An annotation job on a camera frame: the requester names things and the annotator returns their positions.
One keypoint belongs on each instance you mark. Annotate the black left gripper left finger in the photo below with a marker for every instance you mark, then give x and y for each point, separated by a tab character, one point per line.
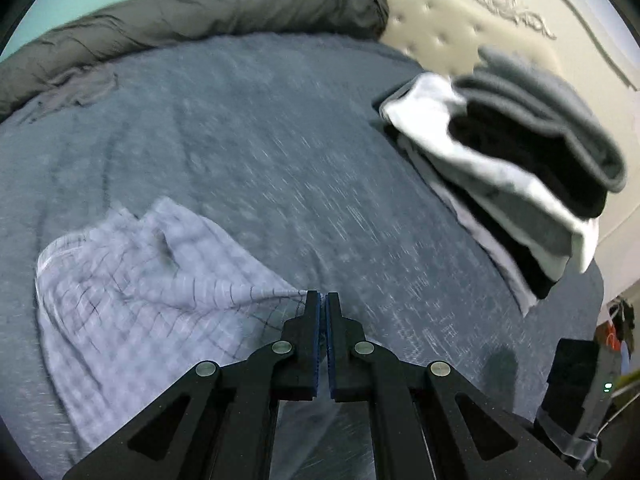
216	422

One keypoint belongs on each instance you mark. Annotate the dark grey rolled duvet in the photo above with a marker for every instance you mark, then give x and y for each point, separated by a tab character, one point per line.
136	25

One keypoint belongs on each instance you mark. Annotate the grey folded garment on stack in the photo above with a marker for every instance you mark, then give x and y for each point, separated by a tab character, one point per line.
550	106

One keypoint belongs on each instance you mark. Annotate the black folded garment in stack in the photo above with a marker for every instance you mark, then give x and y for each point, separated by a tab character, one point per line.
494	134

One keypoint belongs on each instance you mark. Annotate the cream tufted headboard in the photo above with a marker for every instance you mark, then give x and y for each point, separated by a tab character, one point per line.
564	37

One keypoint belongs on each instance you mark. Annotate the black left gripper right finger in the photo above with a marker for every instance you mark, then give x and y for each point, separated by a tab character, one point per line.
429	422

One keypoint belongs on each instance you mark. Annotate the small grey crumpled garment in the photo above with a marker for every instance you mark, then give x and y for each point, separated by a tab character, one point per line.
80	86

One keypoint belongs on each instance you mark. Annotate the light plaid pyjama shorts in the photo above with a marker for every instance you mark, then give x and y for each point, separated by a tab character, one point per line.
127	306

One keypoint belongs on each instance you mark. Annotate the blue-grey patterned bed sheet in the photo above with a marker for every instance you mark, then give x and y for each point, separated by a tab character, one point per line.
275	139

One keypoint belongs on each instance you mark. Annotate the white folded garment in stack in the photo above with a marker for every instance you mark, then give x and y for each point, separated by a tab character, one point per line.
530	234

